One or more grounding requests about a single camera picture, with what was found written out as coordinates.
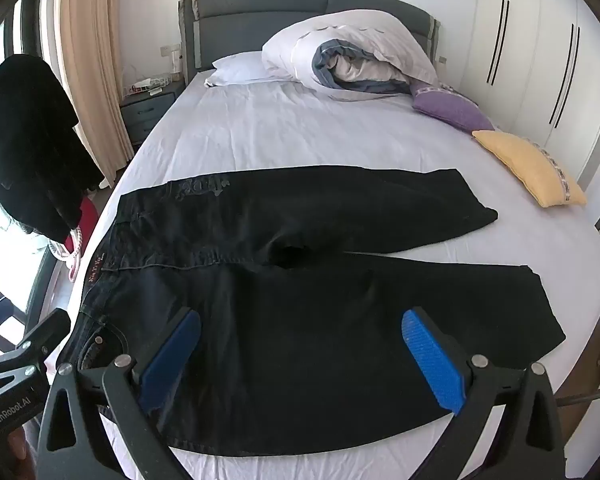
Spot black pants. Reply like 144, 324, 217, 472
62, 165, 567, 458

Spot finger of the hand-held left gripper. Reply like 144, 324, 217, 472
0, 307, 72, 396

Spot purple cushion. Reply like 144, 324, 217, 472
411, 79, 496, 134

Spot hanging black garment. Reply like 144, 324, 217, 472
0, 54, 103, 243

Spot grey nightstand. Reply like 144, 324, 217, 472
119, 80, 186, 148

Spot white pillow with dark print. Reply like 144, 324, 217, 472
261, 9, 440, 102

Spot bed with white sheet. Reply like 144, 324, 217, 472
77, 67, 600, 480

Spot beige curtain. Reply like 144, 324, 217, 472
55, 0, 136, 186

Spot red cloth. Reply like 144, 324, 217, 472
62, 197, 99, 256

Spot yellow cushion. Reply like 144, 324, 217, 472
471, 130, 587, 208

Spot grey upholstered headboard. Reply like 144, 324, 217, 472
178, 0, 441, 73

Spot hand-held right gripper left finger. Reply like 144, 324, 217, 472
36, 307, 202, 480

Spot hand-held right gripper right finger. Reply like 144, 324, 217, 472
401, 307, 567, 480

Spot white wardrobe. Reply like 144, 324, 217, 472
447, 0, 600, 186

